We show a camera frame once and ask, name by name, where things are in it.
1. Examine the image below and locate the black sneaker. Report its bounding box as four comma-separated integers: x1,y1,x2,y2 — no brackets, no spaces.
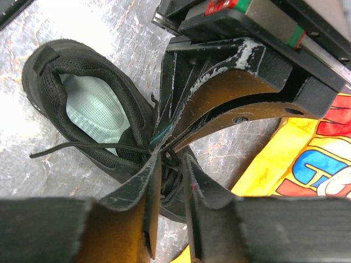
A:
21,39,201,224

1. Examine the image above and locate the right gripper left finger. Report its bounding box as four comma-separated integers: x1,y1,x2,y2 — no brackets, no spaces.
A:
75,153,161,262

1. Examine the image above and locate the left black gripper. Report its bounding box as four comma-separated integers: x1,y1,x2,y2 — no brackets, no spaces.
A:
149,1,350,152

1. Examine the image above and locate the orange Mickey Mouse pillow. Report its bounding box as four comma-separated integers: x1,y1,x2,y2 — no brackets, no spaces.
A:
172,93,351,263

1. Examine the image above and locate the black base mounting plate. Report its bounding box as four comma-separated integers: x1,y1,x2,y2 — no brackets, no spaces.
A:
0,0,33,31

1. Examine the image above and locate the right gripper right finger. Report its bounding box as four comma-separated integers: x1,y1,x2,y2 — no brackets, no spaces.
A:
182,153,249,262

